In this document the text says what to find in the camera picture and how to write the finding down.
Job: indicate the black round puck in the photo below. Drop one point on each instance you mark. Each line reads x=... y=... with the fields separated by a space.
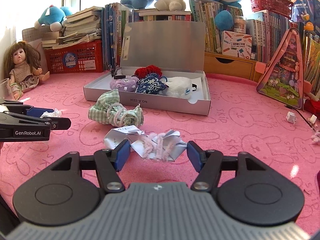
x=119 y=76

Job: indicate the blue floral drawstring pouch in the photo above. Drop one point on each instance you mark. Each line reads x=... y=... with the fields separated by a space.
x=152 y=84

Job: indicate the blue white plush left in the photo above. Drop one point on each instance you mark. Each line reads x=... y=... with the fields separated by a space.
x=54 y=17

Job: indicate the red basket top right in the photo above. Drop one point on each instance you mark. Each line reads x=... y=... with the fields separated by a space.
x=281 y=7

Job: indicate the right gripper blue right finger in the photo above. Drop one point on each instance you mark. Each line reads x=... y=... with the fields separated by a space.
x=197 y=156

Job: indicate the row of upright books right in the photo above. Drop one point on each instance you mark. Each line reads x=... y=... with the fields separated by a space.
x=265 y=27

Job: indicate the pink triangular house toy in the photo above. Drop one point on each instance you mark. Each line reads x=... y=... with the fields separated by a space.
x=283 y=79

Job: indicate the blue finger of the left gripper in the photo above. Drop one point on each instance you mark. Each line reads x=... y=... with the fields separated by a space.
x=37 y=112

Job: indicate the red plastic crate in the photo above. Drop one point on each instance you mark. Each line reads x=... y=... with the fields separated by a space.
x=79 y=58

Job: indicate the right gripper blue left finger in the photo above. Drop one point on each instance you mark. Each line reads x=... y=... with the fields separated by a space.
x=120 y=155

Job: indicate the white paper ball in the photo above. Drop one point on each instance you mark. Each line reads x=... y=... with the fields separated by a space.
x=51 y=113

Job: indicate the black binder clip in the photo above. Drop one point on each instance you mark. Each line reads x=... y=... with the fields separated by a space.
x=113 y=70

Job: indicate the doll with brown hair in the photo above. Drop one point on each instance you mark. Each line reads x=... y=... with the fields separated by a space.
x=22 y=66

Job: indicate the white printed cardboard box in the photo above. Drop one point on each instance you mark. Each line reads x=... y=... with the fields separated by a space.
x=236 y=44

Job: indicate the row of blue books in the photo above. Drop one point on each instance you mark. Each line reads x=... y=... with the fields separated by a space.
x=114 y=17

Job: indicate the red crocheted yarn pouch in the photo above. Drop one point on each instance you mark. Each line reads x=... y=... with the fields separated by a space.
x=144 y=71

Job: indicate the white small charger plug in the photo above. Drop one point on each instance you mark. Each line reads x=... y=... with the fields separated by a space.
x=291 y=117

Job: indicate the white fluffy plush toy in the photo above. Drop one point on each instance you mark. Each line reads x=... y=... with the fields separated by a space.
x=179 y=87

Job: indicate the stack of books on crate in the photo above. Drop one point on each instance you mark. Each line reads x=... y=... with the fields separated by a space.
x=80 y=27

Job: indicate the green striped cloth bundle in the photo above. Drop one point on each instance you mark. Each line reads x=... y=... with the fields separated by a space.
x=109 y=111

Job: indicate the purple plush monster toy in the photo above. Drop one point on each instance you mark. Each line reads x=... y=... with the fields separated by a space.
x=127 y=84

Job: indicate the wooden drawer box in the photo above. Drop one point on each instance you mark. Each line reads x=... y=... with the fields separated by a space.
x=215 y=63

